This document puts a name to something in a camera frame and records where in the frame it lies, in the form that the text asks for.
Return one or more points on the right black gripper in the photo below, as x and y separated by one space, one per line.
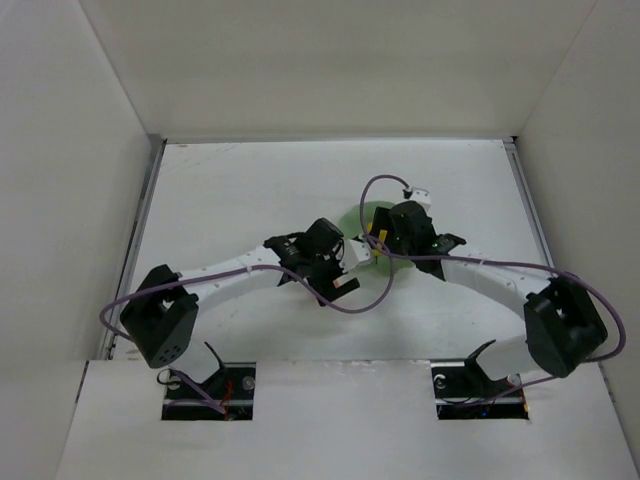
379 232

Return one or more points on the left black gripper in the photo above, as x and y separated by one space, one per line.
329 279

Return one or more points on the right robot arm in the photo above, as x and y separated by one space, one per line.
562 327

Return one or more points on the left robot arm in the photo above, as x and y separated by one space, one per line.
161 317

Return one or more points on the green scalloped fruit bowl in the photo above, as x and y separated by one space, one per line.
349 224

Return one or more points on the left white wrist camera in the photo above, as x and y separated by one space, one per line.
354 254

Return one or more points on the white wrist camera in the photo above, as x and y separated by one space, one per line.
418 195
354 254

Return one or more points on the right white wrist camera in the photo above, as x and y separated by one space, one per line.
418 195

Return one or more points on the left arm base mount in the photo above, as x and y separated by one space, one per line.
231 391

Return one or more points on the right aluminium frame rail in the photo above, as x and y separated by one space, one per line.
512 153

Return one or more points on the aluminium frame rail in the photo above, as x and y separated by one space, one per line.
157 148
512 153

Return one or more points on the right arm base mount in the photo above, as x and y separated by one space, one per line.
465 393

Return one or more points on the left aluminium frame rail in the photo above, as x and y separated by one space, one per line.
157 148

